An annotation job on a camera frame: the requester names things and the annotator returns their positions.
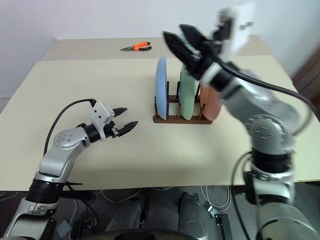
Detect dark brown furniture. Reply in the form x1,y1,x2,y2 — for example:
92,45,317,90
291,48,320,101

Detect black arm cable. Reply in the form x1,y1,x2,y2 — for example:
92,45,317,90
217,58,313,240
42,99,98,156

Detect pink plate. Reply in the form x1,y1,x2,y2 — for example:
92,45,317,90
199,84,223,121

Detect orange handled pliers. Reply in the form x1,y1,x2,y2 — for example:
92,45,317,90
119,41,152,53

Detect dark rounded robot torso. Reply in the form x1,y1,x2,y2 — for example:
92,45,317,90
87,227,208,240

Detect black zip tie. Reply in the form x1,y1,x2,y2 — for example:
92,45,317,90
62,181,83,191

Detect blue plate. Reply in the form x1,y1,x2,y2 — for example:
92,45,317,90
154,56,169,120

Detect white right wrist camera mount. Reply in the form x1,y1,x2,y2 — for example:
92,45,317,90
201,1,256,84

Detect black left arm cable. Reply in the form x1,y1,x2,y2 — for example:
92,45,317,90
42,99,98,156

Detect wooden dish rack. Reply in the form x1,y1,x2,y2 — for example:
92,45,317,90
152,80,213,125

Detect green plate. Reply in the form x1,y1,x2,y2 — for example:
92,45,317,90
179,65,201,121

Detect black flat bar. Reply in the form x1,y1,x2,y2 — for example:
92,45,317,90
219,213,233,240

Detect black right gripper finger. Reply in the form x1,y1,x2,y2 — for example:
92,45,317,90
178,23,212,51
162,31,201,73

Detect black floor device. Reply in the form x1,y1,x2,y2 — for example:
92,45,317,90
72,217,98,238

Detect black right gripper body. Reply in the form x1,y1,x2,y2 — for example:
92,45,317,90
185,39,226,81

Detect white floor cable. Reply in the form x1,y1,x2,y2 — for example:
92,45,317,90
199,185,232,210
91,187,142,205

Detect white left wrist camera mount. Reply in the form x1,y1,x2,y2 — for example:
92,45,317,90
89,101,116,141

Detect small grey plug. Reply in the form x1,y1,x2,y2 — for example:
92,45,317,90
207,205,221,218

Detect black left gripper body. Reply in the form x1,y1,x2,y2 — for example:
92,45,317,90
103,120,120,140

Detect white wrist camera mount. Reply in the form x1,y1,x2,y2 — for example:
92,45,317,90
89,101,116,141
201,1,256,84

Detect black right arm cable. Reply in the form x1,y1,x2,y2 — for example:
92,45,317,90
217,58,313,240

